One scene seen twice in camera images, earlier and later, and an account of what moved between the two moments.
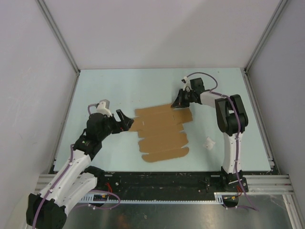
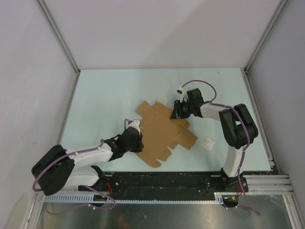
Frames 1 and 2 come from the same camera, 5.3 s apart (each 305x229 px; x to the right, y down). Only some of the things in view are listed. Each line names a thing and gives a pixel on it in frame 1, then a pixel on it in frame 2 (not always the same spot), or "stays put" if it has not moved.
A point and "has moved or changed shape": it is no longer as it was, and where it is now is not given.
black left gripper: [125, 124] → [140, 144]
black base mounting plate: [162, 184] stays put
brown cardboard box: [161, 127] has moved or changed shape
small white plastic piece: [209, 144] stays put
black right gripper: [179, 102] → [177, 109]
